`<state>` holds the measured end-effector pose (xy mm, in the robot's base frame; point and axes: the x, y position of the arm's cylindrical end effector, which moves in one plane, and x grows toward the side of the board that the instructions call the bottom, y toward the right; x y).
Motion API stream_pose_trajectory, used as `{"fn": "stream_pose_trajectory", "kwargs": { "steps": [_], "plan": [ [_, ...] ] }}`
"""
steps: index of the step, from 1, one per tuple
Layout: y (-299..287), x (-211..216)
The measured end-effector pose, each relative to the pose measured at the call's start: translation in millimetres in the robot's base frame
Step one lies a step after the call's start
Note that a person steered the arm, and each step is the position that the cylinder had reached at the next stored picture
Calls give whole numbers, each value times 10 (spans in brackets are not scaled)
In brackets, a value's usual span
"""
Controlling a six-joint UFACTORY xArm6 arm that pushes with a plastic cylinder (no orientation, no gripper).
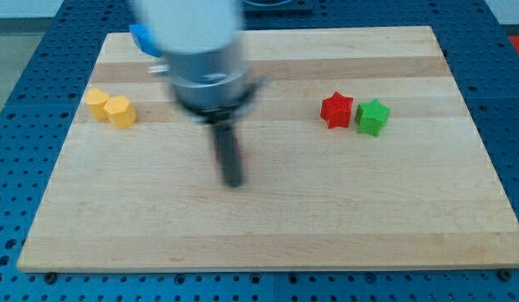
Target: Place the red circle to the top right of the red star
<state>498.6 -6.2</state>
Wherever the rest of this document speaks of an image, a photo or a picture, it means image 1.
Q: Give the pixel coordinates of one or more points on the wooden board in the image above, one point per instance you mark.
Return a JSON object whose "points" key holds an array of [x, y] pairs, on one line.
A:
{"points": [[148, 199]]}

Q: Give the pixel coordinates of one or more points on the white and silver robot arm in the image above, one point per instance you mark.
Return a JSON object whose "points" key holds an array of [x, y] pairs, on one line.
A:
{"points": [[201, 45]]}

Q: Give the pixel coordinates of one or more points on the yellow hexagon block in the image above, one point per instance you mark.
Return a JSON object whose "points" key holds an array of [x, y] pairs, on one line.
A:
{"points": [[120, 112]]}

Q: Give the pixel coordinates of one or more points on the green star block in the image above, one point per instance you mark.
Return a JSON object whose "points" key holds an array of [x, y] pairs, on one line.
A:
{"points": [[371, 117]]}

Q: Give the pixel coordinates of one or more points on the red star block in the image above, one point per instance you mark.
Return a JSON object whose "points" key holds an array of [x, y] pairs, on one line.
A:
{"points": [[336, 110]]}

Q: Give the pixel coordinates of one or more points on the blue block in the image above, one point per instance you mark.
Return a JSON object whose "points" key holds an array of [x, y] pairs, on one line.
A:
{"points": [[142, 38]]}

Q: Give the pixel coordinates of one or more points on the red circle block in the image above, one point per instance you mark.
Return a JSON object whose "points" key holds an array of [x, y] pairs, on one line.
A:
{"points": [[238, 147]]}

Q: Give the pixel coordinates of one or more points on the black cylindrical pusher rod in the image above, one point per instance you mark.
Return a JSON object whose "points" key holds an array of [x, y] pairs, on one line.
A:
{"points": [[231, 169]]}

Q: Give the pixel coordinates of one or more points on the yellow heart block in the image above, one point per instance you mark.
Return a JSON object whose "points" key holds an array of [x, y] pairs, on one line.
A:
{"points": [[96, 99]]}

